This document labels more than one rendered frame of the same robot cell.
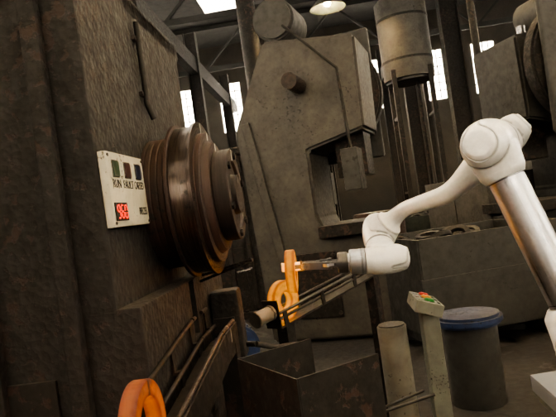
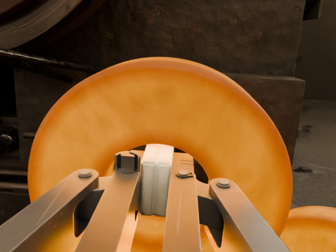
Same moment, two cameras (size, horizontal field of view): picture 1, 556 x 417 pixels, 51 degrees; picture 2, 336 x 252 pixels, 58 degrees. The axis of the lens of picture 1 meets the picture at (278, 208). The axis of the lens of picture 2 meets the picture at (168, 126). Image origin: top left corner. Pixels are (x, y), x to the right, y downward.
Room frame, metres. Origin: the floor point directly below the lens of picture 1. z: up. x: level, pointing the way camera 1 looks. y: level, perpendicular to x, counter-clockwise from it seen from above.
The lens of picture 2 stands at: (2.05, -0.19, 0.91)
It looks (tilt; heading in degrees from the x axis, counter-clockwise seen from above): 15 degrees down; 87
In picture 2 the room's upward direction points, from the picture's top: 3 degrees clockwise
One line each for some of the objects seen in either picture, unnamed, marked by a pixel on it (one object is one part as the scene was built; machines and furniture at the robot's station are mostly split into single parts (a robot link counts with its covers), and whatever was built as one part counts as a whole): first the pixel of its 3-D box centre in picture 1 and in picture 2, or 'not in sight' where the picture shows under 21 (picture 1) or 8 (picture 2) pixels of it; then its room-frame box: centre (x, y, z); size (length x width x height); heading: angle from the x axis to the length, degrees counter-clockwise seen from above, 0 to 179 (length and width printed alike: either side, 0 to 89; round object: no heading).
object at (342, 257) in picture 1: (335, 263); not in sight; (2.04, -0.17, 0.83); 0.09 x 0.08 x 0.07; 85
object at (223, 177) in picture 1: (230, 194); not in sight; (1.79, 0.14, 1.11); 0.28 x 0.06 x 0.28; 175
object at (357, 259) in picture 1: (356, 261); not in sight; (2.04, -0.25, 0.83); 0.09 x 0.06 x 0.09; 175
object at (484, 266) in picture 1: (467, 277); not in sight; (4.12, -1.26, 0.39); 1.03 x 0.83 x 0.77; 100
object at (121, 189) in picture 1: (126, 190); not in sight; (1.47, 0.37, 1.15); 0.26 x 0.02 x 0.18; 175
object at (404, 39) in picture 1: (415, 123); not in sight; (10.37, -2.67, 2.25); 0.92 x 0.92 x 4.50
